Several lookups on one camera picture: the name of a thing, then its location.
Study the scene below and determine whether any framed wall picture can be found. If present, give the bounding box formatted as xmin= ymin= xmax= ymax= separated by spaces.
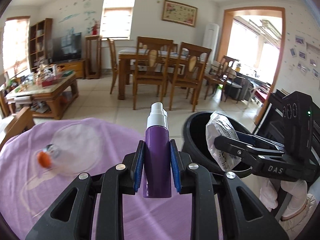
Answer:
xmin=162 ymin=0 xmax=197 ymax=27

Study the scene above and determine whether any wooden dining chair near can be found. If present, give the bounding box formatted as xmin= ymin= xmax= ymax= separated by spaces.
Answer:
xmin=133 ymin=36 xmax=174 ymax=110

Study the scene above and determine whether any purple spray bottle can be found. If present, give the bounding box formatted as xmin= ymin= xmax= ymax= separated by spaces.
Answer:
xmin=143 ymin=102 xmax=171 ymax=198

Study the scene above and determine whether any wooden dining table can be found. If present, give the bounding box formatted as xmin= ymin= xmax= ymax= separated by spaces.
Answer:
xmin=116 ymin=47 xmax=206 ymax=100

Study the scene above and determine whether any black trash bin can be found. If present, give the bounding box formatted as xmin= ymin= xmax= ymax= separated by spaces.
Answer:
xmin=181 ymin=110 xmax=256 ymax=179

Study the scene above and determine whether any right gloved hand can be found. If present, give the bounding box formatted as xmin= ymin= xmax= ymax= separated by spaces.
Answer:
xmin=259 ymin=178 xmax=308 ymax=220

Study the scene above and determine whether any wooden dining chair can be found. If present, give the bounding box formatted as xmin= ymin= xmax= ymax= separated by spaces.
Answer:
xmin=107 ymin=38 xmax=118 ymax=94
xmin=133 ymin=36 xmax=174 ymax=110

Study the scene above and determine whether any white standing air conditioner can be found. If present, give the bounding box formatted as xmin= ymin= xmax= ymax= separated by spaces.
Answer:
xmin=202 ymin=23 xmax=220 ymax=64

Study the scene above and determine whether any orange ball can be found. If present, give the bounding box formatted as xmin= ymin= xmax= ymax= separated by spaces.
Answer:
xmin=37 ymin=151 xmax=52 ymax=168

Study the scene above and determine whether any wooden sofa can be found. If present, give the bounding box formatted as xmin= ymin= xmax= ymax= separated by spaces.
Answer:
xmin=0 ymin=107 xmax=35 ymax=149

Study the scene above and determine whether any white crinkled snack bag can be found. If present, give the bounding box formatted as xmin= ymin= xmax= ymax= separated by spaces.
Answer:
xmin=205 ymin=110 xmax=242 ymax=172

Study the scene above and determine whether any purple table cloth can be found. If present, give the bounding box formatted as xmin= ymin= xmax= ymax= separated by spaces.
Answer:
xmin=1 ymin=118 xmax=192 ymax=239

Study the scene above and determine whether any tall wooden plant stand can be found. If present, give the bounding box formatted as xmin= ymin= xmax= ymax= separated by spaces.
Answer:
xmin=85 ymin=35 xmax=102 ymax=79

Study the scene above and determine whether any black television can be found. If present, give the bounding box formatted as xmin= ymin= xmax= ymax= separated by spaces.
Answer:
xmin=52 ymin=33 xmax=82 ymax=62

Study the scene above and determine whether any wooden coffee table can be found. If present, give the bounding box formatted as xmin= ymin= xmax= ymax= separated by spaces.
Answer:
xmin=6 ymin=72 xmax=79 ymax=120

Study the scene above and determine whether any wooden bookshelf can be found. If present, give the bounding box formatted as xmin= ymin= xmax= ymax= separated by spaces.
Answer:
xmin=28 ymin=18 xmax=53 ymax=72

